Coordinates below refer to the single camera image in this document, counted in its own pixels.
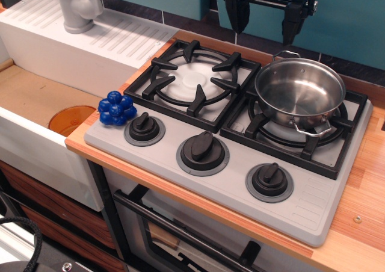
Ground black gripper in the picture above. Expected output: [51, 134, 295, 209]
[224, 0, 318, 45]

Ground stainless steel pan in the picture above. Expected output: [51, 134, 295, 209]
[254, 51, 347, 137]

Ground blue toy blueberry cluster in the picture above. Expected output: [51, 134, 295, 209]
[97, 91, 137, 126]

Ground grey toy stove top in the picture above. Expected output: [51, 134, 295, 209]
[83, 40, 374, 248]

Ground black middle stove knob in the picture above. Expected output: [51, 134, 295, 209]
[176, 131, 230, 177]

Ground black stove knob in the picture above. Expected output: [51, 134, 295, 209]
[124, 112, 165, 147]
[245, 162, 294, 203]
[176, 131, 230, 177]

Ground black left stove knob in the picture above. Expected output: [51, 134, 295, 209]
[124, 112, 165, 147]

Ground black right stove knob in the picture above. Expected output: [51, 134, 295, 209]
[245, 162, 294, 203]

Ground black left burner grate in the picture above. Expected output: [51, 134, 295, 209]
[124, 40, 261, 133]

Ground black burner grate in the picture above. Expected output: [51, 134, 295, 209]
[124, 40, 261, 133]
[220, 86, 369, 179]

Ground black right burner grate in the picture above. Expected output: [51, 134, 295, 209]
[220, 86, 369, 179]

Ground grey toy faucet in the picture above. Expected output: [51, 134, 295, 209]
[59, 0, 103, 34]

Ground white toy sink unit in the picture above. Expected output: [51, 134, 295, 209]
[1, 0, 177, 211]

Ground wooden drawer fronts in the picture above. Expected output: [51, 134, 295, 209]
[1, 162, 127, 271]

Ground oven door with black handle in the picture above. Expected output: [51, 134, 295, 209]
[112, 184, 304, 272]

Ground black braided cable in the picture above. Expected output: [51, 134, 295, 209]
[0, 216, 43, 272]

